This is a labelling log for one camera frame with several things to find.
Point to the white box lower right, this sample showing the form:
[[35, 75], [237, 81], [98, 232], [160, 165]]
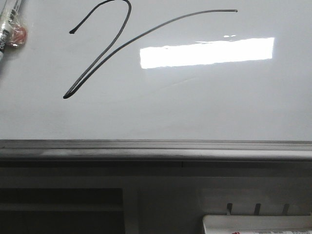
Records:
[[249, 224]]

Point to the red round object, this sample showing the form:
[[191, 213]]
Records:
[[18, 36]]

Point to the grey aluminium whiteboard frame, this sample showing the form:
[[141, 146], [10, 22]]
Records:
[[154, 150]]

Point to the white glossy whiteboard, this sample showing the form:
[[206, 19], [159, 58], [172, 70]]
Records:
[[182, 69]]

